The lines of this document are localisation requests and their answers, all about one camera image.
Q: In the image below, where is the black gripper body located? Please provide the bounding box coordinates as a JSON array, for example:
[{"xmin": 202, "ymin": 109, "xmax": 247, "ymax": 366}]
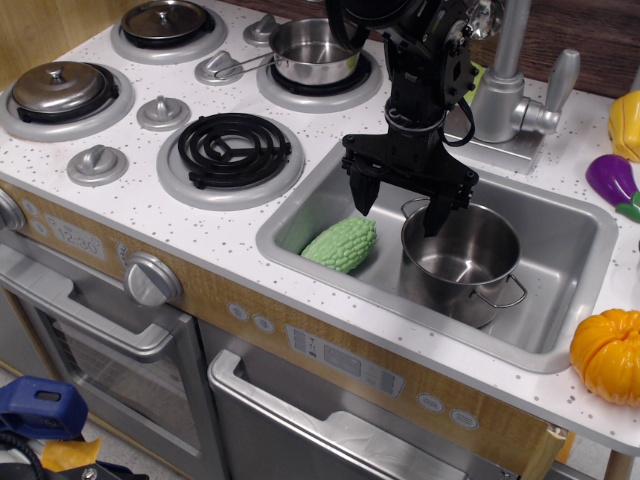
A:
[{"xmin": 342, "ymin": 128, "xmax": 479, "ymax": 201}]

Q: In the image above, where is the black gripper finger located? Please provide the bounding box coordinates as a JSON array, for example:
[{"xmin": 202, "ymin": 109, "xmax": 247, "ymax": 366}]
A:
[
  {"xmin": 349, "ymin": 168, "xmax": 380, "ymax": 216},
  {"xmin": 423, "ymin": 196, "xmax": 456, "ymax": 237}
]

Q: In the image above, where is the steel pot with handles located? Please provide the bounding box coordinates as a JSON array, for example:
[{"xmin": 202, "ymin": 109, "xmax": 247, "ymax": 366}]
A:
[{"xmin": 398, "ymin": 198, "xmax": 527, "ymax": 328}]

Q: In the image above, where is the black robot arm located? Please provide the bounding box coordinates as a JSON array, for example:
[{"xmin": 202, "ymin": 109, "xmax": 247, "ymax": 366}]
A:
[{"xmin": 325, "ymin": 1, "xmax": 479, "ymax": 237}]

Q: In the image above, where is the green bitter melon toy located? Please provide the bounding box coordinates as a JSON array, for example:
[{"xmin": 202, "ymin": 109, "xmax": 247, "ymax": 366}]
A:
[{"xmin": 300, "ymin": 217, "xmax": 377, "ymax": 273}]

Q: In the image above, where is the silver toy faucet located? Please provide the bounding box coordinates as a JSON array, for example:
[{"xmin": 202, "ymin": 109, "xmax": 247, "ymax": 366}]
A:
[{"xmin": 447, "ymin": 1, "xmax": 581, "ymax": 174}]

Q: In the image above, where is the black coil burner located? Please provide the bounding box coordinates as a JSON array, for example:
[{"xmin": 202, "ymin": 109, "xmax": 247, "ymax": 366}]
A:
[{"xmin": 177, "ymin": 113, "xmax": 292, "ymax": 190}]

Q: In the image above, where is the purple eggplant toy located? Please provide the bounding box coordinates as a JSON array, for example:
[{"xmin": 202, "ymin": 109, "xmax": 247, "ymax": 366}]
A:
[{"xmin": 585, "ymin": 154, "xmax": 639, "ymax": 223}]

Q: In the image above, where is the grey stove knob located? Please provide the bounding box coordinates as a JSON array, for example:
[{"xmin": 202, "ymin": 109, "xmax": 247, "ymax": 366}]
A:
[
  {"xmin": 194, "ymin": 50, "xmax": 243, "ymax": 86},
  {"xmin": 136, "ymin": 95, "xmax": 191, "ymax": 132},
  {"xmin": 243, "ymin": 14, "xmax": 279, "ymax": 47},
  {"xmin": 66, "ymin": 144, "xmax": 129, "ymax": 187}
]

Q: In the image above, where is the yellow pepper toy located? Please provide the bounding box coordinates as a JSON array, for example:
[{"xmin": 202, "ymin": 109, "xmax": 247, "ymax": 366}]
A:
[{"xmin": 608, "ymin": 90, "xmax": 640, "ymax": 163}]

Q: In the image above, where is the orange pumpkin toy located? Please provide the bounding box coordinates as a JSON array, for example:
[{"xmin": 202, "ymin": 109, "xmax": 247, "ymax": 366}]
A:
[{"xmin": 570, "ymin": 309, "xmax": 639, "ymax": 407}]

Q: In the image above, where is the silver oven knob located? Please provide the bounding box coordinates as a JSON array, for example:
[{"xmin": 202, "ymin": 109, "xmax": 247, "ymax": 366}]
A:
[
  {"xmin": 123, "ymin": 252, "xmax": 183, "ymax": 308},
  {"xmin": 0, "ymin": 190, "xmax": 26, "ymax": 231}
]

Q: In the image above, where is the toy dishwasher door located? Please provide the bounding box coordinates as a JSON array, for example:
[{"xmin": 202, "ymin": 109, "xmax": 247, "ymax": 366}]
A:
[{"xmin": 200, "ymin": 323, "xmax": 579, "ymax": 479}]

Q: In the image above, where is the steel lid rear burner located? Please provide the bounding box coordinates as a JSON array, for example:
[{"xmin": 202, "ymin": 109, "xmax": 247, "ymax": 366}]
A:
[{"xmin": 121, "ymin": 1, "xmax": 209, "ymax": 42}]

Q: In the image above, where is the steel lid burner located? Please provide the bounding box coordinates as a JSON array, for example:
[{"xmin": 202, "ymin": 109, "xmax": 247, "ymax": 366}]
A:
[
  {"xmin": 11, "ymin": 61, "xmax": 120, "ymax": 123},
  {"xmin": 121, "ymin": 1, "xmax": 209, "ymax": 42}
]

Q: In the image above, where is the toy oven door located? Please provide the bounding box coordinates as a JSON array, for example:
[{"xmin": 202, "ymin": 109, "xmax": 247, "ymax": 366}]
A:
[{"xmin": 1, "ymin": 245, "xmax": 228, "ymax": 479}]

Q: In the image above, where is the steel lid left burner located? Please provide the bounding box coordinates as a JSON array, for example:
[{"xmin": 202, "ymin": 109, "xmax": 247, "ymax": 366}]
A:
[{"xmin": 11, "ymin": 61, "xmax": 120, "ymax": 123}]

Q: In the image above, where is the blue clamp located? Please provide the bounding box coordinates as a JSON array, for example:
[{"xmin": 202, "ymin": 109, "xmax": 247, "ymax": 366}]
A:
[{"xmin": 1, "ymin": 376, "xmax": 88, "ymax": 440}]

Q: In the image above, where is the yellow tape piece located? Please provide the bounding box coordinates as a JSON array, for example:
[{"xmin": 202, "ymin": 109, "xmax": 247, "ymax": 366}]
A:
[{"xmin": 40, "ymin": 438, "xmax": 102, "ymax": 473}]

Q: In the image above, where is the steel saucepan with handle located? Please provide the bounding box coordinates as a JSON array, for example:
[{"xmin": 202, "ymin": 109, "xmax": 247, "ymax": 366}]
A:
[{"xmin": 213, "ymin": 19, "xmax": 362, "ymax": 86}]

